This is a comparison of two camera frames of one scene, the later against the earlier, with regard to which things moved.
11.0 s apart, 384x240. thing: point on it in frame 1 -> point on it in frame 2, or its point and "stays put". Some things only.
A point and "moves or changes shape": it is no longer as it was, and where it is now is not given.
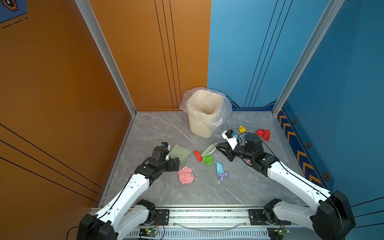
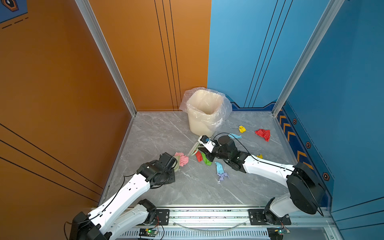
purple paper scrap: (222, 176) stays put
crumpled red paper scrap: (264, 133) stays put
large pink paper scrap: (186, 175) -> (183, 159)
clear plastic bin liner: (211, 106) stays put
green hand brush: (210, 149) moves or changes shape
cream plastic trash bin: (205, 109) stays put
